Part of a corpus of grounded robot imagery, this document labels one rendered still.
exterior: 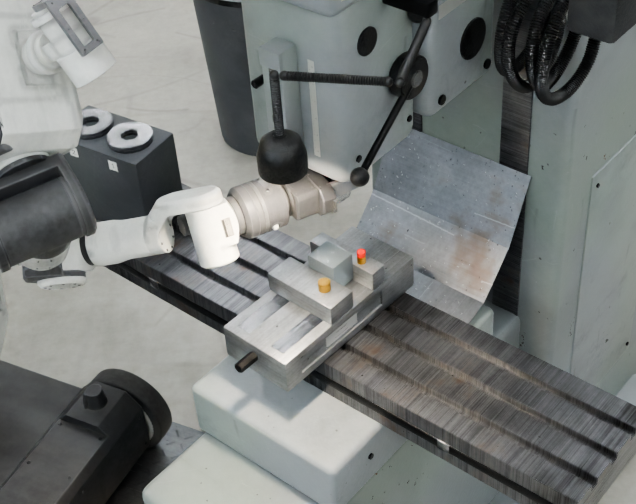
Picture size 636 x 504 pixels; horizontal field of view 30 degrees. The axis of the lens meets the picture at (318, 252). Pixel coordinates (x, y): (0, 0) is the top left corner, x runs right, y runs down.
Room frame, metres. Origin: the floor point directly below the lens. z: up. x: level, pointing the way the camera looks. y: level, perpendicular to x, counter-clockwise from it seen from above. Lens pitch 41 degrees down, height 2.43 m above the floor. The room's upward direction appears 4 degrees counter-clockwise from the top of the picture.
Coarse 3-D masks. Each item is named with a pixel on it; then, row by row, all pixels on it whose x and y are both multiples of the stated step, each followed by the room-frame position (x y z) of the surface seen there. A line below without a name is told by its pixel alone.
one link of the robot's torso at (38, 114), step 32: (0, 0) 1.48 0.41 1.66; (32, 0) 1.52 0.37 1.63; (0, 32) 1.45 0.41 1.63; (32, 32) 1.48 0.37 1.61; (0, 64) 1.41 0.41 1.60; (32, 64) 1.42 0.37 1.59; (0, 96) 1.37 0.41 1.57; (32, 96) 1.40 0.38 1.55; (64, 96) 1.44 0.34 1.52; (0, 128) 1.33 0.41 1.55; (32, 128) 1.36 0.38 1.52; (64, 128) 1.40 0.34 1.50; (0, 160) 1.34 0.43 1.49; (32, 160) 1.35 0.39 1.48
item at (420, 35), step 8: (424, 24) 1.45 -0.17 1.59; (416, 32) 1.43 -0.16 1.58; (424, 32) 1.43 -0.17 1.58; (416, 40) 1.41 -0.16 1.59; (416, 48) 1.39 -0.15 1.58; (408, 56) 1.37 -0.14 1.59; (416, 56) 1.38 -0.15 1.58; (408, 64) 1.35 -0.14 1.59; (400, 72) 1.33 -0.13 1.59; (408, 72) 1.34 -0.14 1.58; (400, 80) 1.31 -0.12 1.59
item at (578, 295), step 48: (528, 0) 1.75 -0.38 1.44; (576, 48) 1.69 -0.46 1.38; (624, 48) 1.81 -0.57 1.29; (480, 96) 1.81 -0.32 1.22; (528, 96) 1.74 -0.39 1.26; (576, 96) 1.70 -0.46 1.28; (624, 96) 1.83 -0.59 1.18; (480, 144) 1.81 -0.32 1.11; (528, 144) 1.74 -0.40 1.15; (576, 144) 1.70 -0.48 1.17; (624, 144) 1.85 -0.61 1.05; (528, 192) 1.74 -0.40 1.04; (576, 192) 1.72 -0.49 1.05; (624, 192) 1.87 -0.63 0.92; (528, 240) 1.73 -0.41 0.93; (576, 240) 1.73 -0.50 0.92; (624, 240) 1.89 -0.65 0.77; (528, 288) 1.73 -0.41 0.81; (576, 288) 1.75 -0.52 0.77; (624, 288) 1.92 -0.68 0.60; (528, 336) 1.72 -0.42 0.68; (576, 336) 1.76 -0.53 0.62; (624, 336) 1.95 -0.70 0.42; (624, 384) 1.99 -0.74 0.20
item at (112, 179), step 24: (96, 120) 1.98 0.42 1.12; (120, 120) 1.98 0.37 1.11; (96, 144) 1.90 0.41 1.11; (120, 144) 1.88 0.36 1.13; (144, 144) 1.88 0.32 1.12; (168, 144) 1.91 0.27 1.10; (72, 168) 1.93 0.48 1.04; (96, 168) 1.89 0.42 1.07; (120, 168) 1.85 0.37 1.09; (144, 168) 1.84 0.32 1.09; (168, 168) 1.90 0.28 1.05; (96, 192) 1.90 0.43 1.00; (120, 192) 1.86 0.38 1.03; (144, 192) 1.83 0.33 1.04; (168, 192) 1.89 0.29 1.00; (96, 216) 1.91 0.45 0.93; (120, 216) 1.87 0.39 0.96
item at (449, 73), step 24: (456, 0) 1.61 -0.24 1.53; (480, 0) 1.66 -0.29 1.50; (432, 24) 1.57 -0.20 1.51; (456, 24) 1.61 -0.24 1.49; (480, 24) 1.66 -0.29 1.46; (432, 48) 1.57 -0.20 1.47; (456, 48) 1.61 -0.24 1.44; (480, 48) 1.66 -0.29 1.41; (432, 72) 1.57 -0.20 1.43; (456, 72) 1.61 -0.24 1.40; (480, 72) 1.67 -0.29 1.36; (432, 96) 1.57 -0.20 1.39
